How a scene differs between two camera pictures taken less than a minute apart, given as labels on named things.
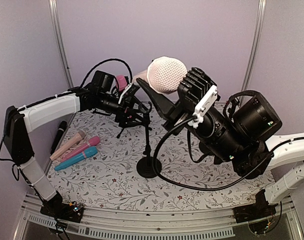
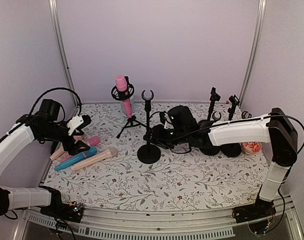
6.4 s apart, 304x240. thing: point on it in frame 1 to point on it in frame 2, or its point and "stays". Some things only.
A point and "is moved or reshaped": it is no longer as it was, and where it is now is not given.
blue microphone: x=87 y=153 stays
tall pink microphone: x=122 y=82 stays
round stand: x=145 y=165 is moved or reshaped
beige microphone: x=164 y=74 to x=108 y=153
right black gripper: x=191 y=91 to x=157 y=130
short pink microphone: x=92 y=141 stays
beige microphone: x=69 y=145 stays
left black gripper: x=123 y=116 to x=74 y=149
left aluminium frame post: x=54 y=6 stays
